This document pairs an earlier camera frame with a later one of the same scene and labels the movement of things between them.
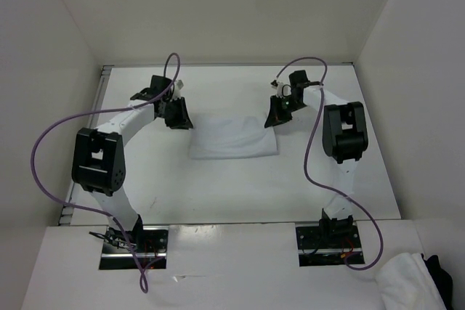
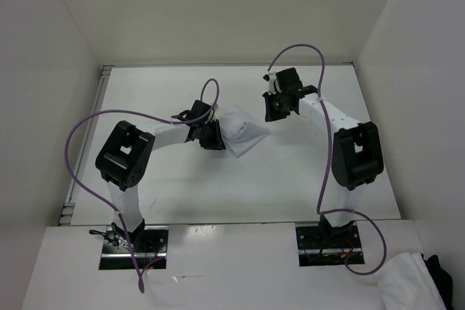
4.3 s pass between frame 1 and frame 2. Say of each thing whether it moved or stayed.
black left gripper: moved
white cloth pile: stayed
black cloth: stayed
